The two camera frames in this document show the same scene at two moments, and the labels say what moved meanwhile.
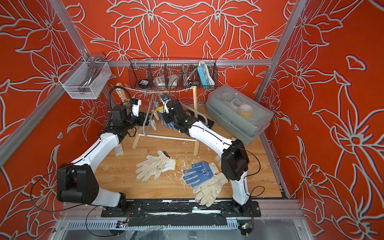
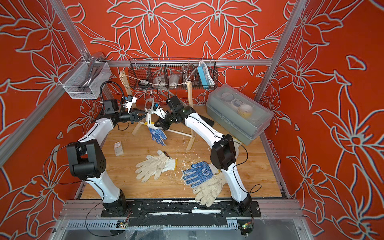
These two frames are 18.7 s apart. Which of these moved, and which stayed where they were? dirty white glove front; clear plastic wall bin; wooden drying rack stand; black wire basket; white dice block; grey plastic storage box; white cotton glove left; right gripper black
Moved: right gripper black; wooden drying rack stand
Stayed: grey plastic storage box; black wire basket; clear plastic wall bin; white cotton glove left; dirty white glove front; white dice block
